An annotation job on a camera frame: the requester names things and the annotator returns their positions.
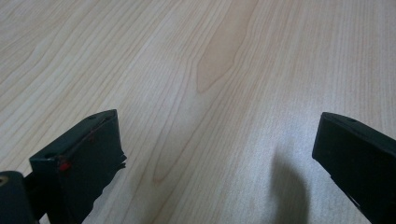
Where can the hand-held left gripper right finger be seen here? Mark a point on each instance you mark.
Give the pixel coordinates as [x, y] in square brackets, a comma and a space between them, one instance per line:
[361, 161]

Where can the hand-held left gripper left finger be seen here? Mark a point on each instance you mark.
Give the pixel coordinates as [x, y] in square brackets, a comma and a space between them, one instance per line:
[81, 161]

